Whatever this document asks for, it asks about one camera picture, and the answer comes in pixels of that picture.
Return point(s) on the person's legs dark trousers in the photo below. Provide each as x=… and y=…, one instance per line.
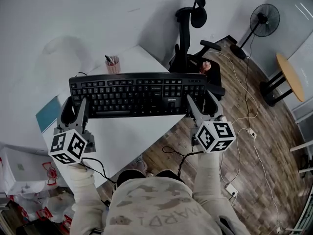
x=146, y=172

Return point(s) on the black keyboard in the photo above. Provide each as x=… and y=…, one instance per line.
x=137, y=94

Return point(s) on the white storage box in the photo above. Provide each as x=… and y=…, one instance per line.
x=22, y=168

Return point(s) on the person's torso cream sweater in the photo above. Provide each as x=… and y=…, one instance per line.
x=156, y=204

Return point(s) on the white power socket block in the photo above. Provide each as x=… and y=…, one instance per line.
x=252, y=133

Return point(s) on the person's right forearm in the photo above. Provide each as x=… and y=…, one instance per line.
x=207, y=180

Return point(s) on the round wooden side table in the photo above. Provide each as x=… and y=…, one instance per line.
x=291, y=77

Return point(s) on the white flat power strip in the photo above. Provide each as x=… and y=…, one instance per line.
x=231, y=189

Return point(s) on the black pedestal fan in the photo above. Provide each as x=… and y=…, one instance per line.
x=265, y=19

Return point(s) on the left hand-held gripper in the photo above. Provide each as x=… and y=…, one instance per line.
x=66, y=146

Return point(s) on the black pens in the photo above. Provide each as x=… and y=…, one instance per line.
x=109, y=59

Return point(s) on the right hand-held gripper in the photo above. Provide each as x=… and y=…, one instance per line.
x=215, y=136

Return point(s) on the teal notebook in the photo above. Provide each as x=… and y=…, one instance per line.
x=47, y=116

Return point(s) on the pink pen holder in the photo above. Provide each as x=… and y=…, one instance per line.
x=113, y=66

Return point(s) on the clear plastic bags red print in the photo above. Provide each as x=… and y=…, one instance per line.
x=41, y=204

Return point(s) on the person's left forearm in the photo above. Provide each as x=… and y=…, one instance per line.
x=84, y=197

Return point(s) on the white metal shelf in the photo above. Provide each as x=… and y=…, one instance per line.
x=303, y=146

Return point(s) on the black office chair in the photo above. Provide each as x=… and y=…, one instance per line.
x=184, y=45

